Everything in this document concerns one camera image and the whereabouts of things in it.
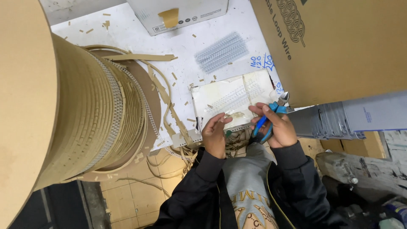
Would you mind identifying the white cardboard box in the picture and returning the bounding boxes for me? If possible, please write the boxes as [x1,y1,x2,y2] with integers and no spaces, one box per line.
[127,0,229,36]

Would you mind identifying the flat brown cardboard piece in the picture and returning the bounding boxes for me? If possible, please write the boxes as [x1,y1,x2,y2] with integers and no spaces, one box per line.
[299,131,387,159]

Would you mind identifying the pile of white binding wire pieces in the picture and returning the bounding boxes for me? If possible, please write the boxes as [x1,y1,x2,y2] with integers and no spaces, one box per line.
[194,31,250,74]

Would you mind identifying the white plastic-covered board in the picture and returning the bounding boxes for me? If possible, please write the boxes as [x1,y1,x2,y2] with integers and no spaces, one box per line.
[190,69,278,131]

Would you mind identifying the white perforated metal bracket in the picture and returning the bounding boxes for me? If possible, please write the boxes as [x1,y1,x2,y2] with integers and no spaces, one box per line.
[171,128,204,148]

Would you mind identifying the tangle of brown paper strips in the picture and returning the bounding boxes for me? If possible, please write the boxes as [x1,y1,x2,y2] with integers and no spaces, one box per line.
[116,60,252,198]

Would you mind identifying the person's left hand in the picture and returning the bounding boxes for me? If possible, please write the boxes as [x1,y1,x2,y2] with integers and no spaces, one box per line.
[202,113,233,159]

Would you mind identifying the stack of grey sheets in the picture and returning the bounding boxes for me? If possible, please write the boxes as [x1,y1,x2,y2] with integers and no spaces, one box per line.
[287,92,407,140]

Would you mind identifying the long brown paper strip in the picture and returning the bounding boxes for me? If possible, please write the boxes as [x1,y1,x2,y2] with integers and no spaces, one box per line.
[102,53,178,62]

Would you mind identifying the scattered brown paper scraps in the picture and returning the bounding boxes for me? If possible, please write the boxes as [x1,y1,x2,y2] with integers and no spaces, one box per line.
[64,13,233,83]

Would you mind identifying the large cardboard spool of binding wire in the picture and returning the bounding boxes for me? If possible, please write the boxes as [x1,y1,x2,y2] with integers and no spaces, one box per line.
[0,0,163,229]

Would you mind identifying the white binding wire strip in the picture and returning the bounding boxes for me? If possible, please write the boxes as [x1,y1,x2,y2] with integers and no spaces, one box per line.
[204,79,264,114]

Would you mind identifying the blue-handled wire cutters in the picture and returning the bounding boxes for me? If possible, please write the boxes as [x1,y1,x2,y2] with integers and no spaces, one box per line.
[251,92,290,145]

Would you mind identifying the person's right hand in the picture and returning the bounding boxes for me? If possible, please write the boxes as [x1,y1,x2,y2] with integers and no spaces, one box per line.
[249,102,298,149]

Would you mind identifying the grey stained slab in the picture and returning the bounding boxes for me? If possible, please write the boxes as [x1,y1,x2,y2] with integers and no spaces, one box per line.
[316,130,407,204]

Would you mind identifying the plastic bottle with blue label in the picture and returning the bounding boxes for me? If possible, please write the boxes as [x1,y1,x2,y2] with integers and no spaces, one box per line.
[382,198,407,221]

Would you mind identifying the large brown printed carton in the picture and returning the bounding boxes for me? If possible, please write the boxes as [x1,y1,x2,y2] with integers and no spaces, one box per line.
[249,0,407,109]

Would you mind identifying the person's grey printed sweatshirt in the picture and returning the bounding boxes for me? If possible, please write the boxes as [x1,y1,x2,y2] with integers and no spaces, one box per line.
[222,143,280,229]

